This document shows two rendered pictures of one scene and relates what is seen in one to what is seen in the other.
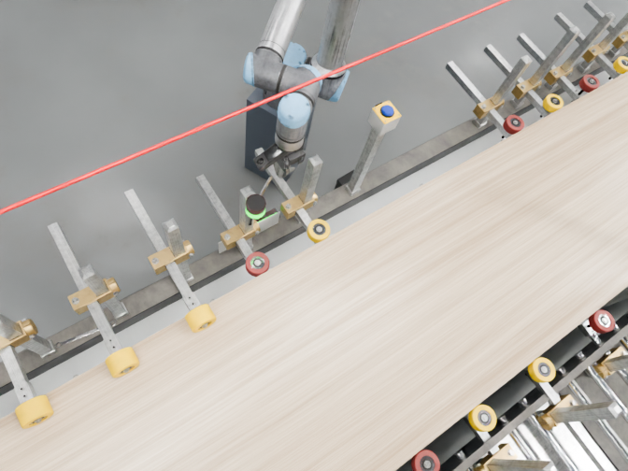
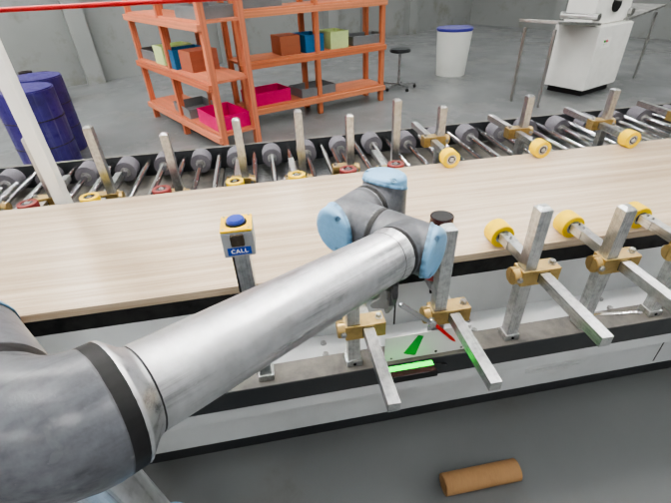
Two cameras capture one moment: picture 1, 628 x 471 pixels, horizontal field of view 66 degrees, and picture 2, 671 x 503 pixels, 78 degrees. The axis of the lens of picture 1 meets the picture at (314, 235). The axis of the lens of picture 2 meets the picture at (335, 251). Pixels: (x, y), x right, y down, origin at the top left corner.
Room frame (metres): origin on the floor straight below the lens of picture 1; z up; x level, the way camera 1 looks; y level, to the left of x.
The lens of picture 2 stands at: (1.51, 0.62, 1.68)
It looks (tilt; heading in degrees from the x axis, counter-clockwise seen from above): 34 degrees down; 223
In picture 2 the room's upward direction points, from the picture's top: 3 degrees counter-clockwise
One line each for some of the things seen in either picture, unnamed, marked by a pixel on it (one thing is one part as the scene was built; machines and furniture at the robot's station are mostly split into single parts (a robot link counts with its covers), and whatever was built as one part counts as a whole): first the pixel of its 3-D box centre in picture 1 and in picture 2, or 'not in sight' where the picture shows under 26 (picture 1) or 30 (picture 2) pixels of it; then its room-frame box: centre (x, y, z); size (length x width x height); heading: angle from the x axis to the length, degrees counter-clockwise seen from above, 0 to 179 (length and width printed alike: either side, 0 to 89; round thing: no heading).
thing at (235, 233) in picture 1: (240, 234); (444, 310); (0.66, 0.24, 0.85); 0.14 x 0.06 x 0.05; 141
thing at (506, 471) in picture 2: not in sight; (480, 476); (0.57, 0.45, 0.04); 0.30 x 0.08 x 0.08; 141
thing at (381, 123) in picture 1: (383, 119); (239, 237); (1.07, -0.09, 1.18); 0.07 x 0.07 x 0.08; 51
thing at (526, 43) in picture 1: (549, 66); not in sight; (2.04, -0.79, 0.80); 0.44 x 0.03 x 0.04; 51
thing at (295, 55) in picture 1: (289, 67); not in sight; (1.50, 0.35, 0.79); 0.17 x 0.15 x 0.18; 91
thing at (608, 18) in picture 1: (576, 56); not in sight; (2.04, -0.86, 0.91); 0.04 x 0.04 x 0.48; 51
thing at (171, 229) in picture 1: (178, 255); (523, 279); (0.48, 0.39, 0.92); 0.04 x 0.04 x 0.48; 51
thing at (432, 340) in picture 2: (249, 232); (427, 343); (0.71, 0.23, 0.75); 0.26 x 0.01 x 0.10; 141
